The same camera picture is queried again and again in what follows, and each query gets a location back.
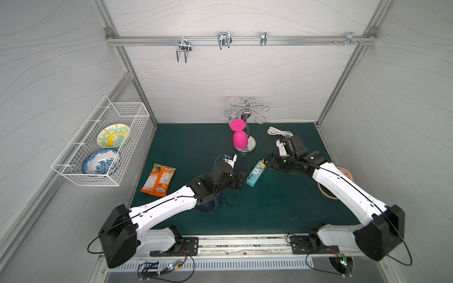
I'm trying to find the navy blue desk fan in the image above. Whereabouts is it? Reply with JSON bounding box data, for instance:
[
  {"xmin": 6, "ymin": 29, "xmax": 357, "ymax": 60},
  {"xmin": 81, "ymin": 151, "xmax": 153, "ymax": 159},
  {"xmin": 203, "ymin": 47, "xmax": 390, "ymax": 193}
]
[{"xmin": 195, "ymin": 193, "xmax": 223, "ymax": 213}]

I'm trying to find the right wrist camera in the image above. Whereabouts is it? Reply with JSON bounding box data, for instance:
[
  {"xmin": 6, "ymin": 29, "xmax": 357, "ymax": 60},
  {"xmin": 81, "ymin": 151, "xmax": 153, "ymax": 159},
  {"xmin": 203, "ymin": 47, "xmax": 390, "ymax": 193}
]
[{"xmin": 276, "ymin": 135, "xmax": 309, "ymax": 160}]

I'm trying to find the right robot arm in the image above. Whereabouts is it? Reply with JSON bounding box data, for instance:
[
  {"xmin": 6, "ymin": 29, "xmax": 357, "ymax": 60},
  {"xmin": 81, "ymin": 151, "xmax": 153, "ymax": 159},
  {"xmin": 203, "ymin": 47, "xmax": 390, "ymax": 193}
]
[{"xmin": 264, "ymin": 152, "xmax": 405, "ymax": 261}]

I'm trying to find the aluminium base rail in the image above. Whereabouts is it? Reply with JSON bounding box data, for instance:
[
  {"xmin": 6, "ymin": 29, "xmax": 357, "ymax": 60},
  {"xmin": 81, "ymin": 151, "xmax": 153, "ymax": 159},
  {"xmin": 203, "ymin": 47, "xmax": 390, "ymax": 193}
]
[{"xmin": 98, "ymin": 232, "xmax": 390, "ymax": 261}]

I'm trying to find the chrome glass holder stand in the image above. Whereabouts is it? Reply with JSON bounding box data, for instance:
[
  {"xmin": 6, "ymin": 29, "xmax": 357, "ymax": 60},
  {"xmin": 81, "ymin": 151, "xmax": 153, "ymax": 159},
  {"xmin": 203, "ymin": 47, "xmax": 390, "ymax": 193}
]
[{"xmin": 223, "ymin": 97, "xmax": 270, "ymax": 154}]

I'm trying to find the orange snack packet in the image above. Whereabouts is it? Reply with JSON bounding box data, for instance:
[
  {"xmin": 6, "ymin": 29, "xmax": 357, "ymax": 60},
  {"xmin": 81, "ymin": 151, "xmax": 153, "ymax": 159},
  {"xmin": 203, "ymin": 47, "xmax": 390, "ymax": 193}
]
[{"xmin": 140, "ymin": 163, "xmax": 176, "ymax": 198}]

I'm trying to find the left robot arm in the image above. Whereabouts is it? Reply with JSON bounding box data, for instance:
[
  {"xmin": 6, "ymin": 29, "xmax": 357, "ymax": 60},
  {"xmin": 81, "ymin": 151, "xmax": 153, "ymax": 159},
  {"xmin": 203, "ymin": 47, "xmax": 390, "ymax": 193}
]
[{"xmin": 98, "ymin": 162, "xmax": 247, "ymax": 269}]

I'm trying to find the small metal hook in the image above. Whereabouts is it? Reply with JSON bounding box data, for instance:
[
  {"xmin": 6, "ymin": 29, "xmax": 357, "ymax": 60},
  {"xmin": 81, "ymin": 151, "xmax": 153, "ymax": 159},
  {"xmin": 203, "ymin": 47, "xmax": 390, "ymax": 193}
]
[{"xmin": 260, "ymin": 32, "xmax": 267, "ymax": 47}]

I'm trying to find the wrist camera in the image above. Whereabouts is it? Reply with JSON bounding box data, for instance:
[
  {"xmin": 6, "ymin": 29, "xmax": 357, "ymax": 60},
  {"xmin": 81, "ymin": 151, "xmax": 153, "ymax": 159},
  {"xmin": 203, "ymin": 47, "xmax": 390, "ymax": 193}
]
[
  {"xmin": 276, "ymin": 135, "xmax": 309, "ymax": 160},
  {"xmin": 223, "ymin": 153, "xmax": 237, "ymax": 168}
]

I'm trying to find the white wire wall basket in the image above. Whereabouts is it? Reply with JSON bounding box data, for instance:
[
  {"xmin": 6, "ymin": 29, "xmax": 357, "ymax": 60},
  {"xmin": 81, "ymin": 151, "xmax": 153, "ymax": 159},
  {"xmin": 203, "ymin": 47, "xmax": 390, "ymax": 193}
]
[{"xmin": 51, "ymin": 97, "xmax": 149, "ymax": 186}]

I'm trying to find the white power strip cord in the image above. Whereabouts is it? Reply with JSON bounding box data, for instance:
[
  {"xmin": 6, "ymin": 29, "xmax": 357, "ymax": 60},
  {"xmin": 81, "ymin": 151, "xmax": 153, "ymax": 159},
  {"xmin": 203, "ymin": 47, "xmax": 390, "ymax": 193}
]
[{"xmin": 266, "ymin": 126, "xmax": 294, "ymax": 139}]

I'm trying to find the yellow patterned bowl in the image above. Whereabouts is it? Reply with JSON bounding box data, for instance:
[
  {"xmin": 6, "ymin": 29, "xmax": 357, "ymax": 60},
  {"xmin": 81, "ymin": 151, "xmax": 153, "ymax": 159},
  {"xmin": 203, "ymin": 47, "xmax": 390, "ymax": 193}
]
[{"xmin": 96, "ymin": 124, "xmax": 130, "ymax": 149}]

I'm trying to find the metal hook right end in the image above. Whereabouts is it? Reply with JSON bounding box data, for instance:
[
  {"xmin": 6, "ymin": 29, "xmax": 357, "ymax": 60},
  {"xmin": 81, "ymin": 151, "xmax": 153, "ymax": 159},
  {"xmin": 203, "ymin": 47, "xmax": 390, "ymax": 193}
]
[{"xmin": 332, "ymin": 33, "xmax": 364, "ymax": 47}]

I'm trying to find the aluminium top rail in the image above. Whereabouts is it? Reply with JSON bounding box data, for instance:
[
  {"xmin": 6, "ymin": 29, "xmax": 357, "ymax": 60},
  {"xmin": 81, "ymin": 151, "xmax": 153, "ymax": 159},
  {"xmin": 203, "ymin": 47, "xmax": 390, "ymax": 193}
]
[{"xmin": 106, "ymin": 35, "xmax": 378, "ymax": 47}]

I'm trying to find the light blue power strip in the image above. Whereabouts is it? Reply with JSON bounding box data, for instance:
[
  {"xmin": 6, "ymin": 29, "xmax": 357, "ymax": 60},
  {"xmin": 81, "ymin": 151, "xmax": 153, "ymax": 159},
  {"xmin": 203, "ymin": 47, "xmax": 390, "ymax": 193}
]
[{"xmin": 246, "ymin": 160, "xmax": 265, "ymax": 187}]

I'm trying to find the orange desk fan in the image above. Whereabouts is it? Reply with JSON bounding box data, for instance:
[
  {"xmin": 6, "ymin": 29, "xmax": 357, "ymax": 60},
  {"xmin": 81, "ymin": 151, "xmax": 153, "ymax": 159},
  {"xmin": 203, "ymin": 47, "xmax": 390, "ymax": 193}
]
[{"xmin": 317, "ymin": 166, "xmax": 354, "ymax": 200}]

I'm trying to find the blue patterned bowl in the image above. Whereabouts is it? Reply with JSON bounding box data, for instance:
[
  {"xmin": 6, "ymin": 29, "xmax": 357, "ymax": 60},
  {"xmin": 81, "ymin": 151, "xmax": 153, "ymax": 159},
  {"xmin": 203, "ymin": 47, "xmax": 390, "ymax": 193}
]
[{"xmin": 81, "ymin": 149, "xmax": 121, "ymax": 175}]

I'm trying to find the pink goblet glass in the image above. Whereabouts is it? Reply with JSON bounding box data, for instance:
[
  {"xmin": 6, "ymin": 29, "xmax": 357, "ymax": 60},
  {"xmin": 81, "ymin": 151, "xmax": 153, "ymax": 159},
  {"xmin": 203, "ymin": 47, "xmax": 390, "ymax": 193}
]
[{"xmin": 230, "ymin": 119, "xmax": 248, "ymax": 149}]

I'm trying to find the metal double hook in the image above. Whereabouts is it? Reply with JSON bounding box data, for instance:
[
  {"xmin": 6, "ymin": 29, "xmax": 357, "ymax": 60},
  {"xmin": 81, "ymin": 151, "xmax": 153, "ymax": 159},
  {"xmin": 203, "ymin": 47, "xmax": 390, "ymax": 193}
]
[
  {"xmin": 217, "ymin": 31, "xmax": 232, "ymax": 50},
  {"xmin": 176, "ymin": 40, "xmax": 192, "ymax": 63}
]

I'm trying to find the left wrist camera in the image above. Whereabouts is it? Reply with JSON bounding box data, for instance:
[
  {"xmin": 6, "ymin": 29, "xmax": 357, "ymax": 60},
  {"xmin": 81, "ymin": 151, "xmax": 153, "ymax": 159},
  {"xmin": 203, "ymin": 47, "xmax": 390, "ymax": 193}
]
[{"xmin": 223, "ymin": 153, "xmax": 237, "ymax": 168}]

